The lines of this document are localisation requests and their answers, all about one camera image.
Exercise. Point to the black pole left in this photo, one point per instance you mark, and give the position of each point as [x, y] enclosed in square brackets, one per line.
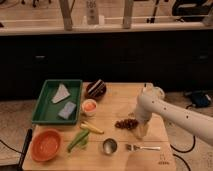
[27, 141]

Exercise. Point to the small metal cup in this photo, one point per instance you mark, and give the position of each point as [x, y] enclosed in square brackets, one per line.
[109, 146]

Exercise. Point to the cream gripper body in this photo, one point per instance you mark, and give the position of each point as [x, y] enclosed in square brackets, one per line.
[141, 130]

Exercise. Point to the white triangular cloth piece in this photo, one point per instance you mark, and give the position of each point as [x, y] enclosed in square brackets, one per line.
[61, 93]

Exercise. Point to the wooden post left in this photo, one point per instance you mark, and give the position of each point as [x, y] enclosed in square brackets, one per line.
[66, 14]

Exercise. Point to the small white cup orange inside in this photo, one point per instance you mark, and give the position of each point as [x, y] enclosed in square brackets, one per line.
[89, 107]

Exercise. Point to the dark red grape bunch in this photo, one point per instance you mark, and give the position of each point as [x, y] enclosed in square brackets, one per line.
[127, 124]

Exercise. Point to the green plastic tray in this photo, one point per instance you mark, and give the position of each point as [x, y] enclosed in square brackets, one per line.
[46, 111]

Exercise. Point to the silver fork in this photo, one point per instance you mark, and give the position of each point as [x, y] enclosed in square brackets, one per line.
[132, 147]

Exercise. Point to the wooden post right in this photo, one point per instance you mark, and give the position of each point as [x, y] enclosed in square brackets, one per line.
[127, 16]

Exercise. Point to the wooden post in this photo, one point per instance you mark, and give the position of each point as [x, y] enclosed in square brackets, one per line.
[66, 14]
[127, 16]

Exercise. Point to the red orange bowl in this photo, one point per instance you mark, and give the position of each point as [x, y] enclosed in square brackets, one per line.
[45, 145]

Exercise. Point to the green vegetable stalk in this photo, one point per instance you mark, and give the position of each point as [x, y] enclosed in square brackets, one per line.
[78, 138]

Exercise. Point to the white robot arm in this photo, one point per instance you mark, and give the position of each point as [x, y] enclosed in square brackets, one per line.
[151, 100]

